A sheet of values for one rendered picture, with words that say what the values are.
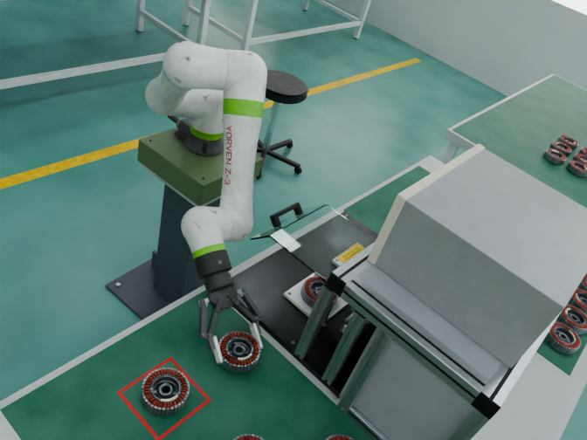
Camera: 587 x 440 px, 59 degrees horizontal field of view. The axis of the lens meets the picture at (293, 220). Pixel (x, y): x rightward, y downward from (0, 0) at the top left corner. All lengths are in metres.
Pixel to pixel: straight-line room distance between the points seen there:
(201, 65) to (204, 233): 0.44
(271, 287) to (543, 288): 0.80
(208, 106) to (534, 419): 1.40
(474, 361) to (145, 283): 1.73
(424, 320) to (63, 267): 1.86
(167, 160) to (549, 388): 1.44
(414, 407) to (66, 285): 1.75
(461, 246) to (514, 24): 5.08
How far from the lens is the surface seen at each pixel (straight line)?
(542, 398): 1.79
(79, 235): 2.80
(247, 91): 1.47
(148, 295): 2.51
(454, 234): 1.12
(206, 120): 1.88
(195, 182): 1.81
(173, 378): 1.35
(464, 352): 1.20
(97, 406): 1.35
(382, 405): 1.35
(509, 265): 1.12
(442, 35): 6.41
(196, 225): 1.40
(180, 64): 1.44
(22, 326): 2.45
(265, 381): 1.42
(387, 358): 1.25
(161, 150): 1.93
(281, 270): 1.66
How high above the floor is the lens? 1.92
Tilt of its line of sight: 38 degrees down
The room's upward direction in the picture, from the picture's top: 18 degrees clockwise
